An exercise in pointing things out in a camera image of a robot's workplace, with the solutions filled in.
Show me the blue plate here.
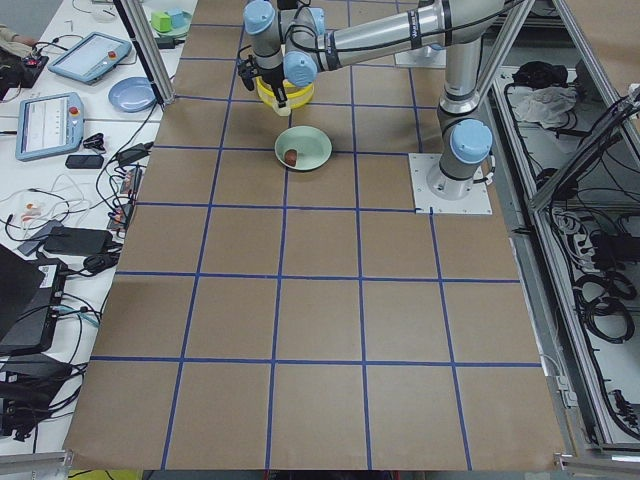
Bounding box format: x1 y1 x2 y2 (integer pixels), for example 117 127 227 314
108 77 156 113

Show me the brown bun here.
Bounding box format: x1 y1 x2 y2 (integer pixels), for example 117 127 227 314
283 149 298 167

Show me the light green plate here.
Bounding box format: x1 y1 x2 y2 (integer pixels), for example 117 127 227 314
274 126 332 171

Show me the teach pendant near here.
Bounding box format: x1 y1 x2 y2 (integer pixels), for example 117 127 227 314
15 92 84 162

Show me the teach pendant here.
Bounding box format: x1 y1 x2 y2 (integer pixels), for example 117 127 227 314
48 32 132 84
15 92 84 162

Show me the white crumpled cloth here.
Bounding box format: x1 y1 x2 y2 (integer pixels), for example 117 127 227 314
514 86 578 129

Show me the yellow bamboo steamer layer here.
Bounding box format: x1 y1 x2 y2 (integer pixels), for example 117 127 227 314
258 88 315 110
256 77 315 108

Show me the white bun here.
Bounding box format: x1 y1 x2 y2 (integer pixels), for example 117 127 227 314
273 104 291 117

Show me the green glass bowl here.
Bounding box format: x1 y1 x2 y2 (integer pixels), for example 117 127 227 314
150 9 192 38

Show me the yellow bamboo steamer top layer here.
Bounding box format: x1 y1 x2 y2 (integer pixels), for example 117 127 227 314
256 77 315 108

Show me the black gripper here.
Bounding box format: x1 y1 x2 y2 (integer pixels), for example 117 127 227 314
237 55 288 108

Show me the yellow bamboo steamer bottom layer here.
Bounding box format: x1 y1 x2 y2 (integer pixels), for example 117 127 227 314
258 88 315 110

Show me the blue foam cube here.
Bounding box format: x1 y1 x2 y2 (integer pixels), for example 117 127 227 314
165 8 187 29

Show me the teach pendant far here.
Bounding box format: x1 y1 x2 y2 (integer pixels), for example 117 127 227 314
48 32 132 84

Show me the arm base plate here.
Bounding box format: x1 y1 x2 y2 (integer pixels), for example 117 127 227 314
408 153 493 216
394 45 446 69

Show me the green foam cube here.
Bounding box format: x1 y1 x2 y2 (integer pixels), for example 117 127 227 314
150 11 173 33

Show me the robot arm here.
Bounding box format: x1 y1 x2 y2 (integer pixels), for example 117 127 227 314
236 1 524 182

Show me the black power adapter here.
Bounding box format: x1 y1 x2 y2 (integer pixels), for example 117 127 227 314
155 37 184 50

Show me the black laptop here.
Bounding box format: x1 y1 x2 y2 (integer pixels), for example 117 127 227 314
1 246 67 356

